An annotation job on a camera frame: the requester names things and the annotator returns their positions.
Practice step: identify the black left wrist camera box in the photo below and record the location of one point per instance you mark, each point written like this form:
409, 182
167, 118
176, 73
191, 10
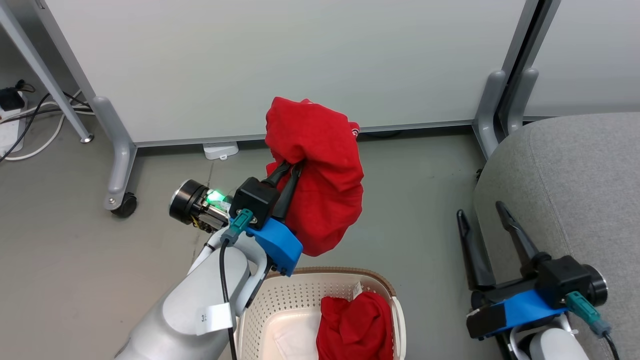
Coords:
255, 200

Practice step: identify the red garment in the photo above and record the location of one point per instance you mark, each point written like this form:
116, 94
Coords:
355, 330

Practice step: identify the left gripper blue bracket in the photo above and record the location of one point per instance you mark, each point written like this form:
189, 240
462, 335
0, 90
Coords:
277, 247

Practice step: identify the grey fabric sofa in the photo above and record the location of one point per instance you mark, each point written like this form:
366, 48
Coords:
575, 175

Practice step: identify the white label tape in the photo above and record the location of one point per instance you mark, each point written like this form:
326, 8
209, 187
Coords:
215, 319

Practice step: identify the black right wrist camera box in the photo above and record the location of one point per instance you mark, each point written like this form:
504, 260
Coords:
562, 280

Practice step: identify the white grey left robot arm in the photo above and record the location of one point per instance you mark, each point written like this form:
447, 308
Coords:
175, 310

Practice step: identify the grey partition leg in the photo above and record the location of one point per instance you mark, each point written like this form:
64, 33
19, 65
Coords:
520, 100
487, 120
120, 160

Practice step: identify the narrow white partition panel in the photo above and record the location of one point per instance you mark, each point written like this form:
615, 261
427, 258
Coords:
590, 55

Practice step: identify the red t-shirt white print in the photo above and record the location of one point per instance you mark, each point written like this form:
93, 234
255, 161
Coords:
320, 150

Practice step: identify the black power adapter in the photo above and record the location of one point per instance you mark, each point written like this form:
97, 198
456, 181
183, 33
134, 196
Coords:
11, 99

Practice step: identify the grey metal table leg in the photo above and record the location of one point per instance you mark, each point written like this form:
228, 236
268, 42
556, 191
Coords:
45, 70

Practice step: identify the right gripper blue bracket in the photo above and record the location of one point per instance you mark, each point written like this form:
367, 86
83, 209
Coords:
520, 307

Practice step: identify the white power strip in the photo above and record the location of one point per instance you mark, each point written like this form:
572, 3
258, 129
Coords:
7, 132

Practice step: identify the white perforated laundry basket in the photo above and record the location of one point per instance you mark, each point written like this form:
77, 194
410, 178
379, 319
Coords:
280, 300

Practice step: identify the white floor socket box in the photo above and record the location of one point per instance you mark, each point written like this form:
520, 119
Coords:
220, 150

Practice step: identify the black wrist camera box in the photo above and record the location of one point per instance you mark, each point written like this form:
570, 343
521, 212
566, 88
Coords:
562, 280
255, 200

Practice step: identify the large white partition panel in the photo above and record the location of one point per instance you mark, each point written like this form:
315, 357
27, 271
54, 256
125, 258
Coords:
250, 60

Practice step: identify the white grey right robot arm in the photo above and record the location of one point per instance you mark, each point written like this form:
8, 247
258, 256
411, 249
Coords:
550, 347

